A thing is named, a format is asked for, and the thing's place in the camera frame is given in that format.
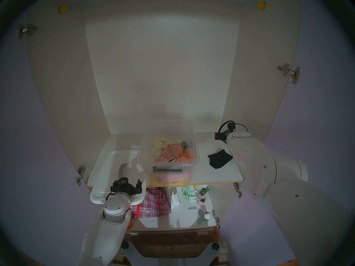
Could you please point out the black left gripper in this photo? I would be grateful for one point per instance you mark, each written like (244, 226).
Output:
(122, 186)

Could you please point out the pink cup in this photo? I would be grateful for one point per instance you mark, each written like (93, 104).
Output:
(201, 202)

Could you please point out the yellow rod bracket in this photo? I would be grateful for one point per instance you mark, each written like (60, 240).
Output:
(62, 9)
(261, 5)

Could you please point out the white wooden cabinet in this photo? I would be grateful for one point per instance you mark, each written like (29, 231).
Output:
(160, 74)

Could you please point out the pink sock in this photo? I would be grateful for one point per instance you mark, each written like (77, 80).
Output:
(172, 151)

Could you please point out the red plaid bag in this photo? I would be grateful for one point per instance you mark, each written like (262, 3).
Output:
(152, 204)

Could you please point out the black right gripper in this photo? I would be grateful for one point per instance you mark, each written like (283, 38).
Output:
(221, 135)

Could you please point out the black stand knob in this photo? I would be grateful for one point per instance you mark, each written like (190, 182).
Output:
(125, 245)
(215, 246)

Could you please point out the white paper carton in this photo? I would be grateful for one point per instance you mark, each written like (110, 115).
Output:
(174, 199)

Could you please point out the white closet rod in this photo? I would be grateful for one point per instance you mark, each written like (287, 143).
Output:
(249, 1)

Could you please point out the cream sock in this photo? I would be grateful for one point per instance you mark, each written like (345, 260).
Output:
(158, 145)

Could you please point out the black sock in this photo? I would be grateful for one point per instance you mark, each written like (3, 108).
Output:
(219, 158)

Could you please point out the brown wooden panel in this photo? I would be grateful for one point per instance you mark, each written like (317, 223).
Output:
(169, 243)

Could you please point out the silver cabinet door hinge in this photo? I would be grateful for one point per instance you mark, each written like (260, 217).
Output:
(80, 174)
(238, 189)
(26, 30)
(218, 223)
(289, 73)

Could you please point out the blue sock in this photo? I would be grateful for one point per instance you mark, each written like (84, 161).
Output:
(184, 143)

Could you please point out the lavender cabinet door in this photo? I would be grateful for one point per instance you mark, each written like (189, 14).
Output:
(33, 129)
(319, 115)

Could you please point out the orange bottle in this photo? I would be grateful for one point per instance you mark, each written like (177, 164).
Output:
(129, 225)

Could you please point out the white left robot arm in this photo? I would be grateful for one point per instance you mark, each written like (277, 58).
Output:
(105, 235)

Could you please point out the white plastic bin lid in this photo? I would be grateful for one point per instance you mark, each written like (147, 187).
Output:
(106, 171)

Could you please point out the green patterned cloth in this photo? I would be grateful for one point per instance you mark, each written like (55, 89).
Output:
(188, 192)

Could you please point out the grey bin latch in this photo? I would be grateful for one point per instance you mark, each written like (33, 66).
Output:
(166, 169)

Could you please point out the small round tin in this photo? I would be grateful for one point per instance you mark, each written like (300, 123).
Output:
(207, 216)

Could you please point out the clear plastic storage bin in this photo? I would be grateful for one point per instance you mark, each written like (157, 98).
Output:
(145, 154)

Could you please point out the orange sock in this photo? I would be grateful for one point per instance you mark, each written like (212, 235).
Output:
(186, 154)

